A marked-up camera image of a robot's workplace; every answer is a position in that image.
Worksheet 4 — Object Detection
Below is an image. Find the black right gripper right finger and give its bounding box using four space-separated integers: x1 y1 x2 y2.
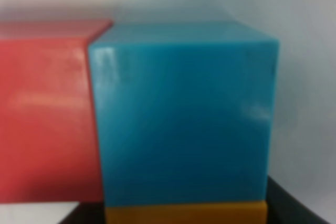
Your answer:
267 176 335 223

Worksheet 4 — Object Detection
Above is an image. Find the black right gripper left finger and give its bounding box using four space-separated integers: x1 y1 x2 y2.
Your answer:
61 202 106 224

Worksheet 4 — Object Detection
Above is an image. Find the orange cube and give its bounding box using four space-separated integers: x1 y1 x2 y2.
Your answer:
105 201 268 224

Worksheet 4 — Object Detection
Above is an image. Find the red cube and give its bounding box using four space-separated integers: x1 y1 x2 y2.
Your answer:
1 19 112 204

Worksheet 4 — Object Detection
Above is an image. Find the blue cube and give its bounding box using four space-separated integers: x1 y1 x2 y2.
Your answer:
89 22 279 207

